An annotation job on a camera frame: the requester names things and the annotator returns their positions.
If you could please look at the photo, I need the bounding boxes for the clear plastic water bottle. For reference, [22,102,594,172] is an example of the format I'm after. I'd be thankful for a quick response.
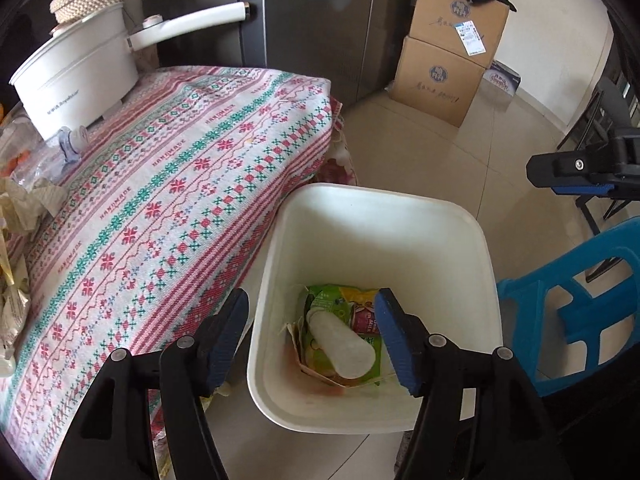
[11,126,89,190]

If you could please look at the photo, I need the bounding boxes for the glass jar with tomatoes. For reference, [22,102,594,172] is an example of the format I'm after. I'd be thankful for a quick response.
[0,102,43,177]

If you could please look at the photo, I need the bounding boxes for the grey refrigerator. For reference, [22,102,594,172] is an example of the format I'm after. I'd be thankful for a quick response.
[142,0,416,105]

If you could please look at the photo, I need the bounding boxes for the white electric cooking pot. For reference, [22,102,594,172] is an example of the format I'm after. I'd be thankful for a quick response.
[10,1,250,140]

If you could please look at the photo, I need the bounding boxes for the white plastic bottle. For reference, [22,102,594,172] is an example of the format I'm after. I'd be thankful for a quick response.
[306,307,376,379]

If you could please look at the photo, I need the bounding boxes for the patterned striped tablecloth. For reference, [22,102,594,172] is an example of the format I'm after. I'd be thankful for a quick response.
[1,66,341,479]

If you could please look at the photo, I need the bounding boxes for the lower cardboard box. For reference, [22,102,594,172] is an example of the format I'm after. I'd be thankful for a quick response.
[390,37,485,127]

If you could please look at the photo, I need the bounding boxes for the red drink can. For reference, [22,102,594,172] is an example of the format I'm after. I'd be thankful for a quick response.
[350,301,380,335]

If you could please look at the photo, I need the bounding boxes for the upper cardboard box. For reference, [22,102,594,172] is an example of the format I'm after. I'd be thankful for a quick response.
[409,0,510,68]

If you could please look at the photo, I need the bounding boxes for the blue plastic stool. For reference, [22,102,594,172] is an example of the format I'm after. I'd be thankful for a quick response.
[497,217,639,396]

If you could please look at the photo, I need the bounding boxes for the cardboard box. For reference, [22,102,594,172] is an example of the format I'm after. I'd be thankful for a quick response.
[409,0,510,68]
[390,37,485,127]

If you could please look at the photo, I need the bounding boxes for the green snack bag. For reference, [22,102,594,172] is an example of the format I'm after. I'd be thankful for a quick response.
[292,284,393,388]

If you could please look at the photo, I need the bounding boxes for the small blue white box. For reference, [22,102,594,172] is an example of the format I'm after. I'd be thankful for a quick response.
[483,60,522,96]

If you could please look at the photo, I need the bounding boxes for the white paper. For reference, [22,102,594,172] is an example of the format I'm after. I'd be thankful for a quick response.
[1,177,67,234]

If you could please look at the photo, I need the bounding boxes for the white trash bin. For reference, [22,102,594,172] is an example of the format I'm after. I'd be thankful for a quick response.
[247,184,503,434]

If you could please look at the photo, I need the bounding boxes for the white plastic wrapper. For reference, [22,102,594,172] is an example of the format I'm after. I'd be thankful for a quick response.
[1,256,30,378]

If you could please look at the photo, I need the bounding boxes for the floral under tablecloth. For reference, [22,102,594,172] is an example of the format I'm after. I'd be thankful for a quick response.
[312,98,358,185]

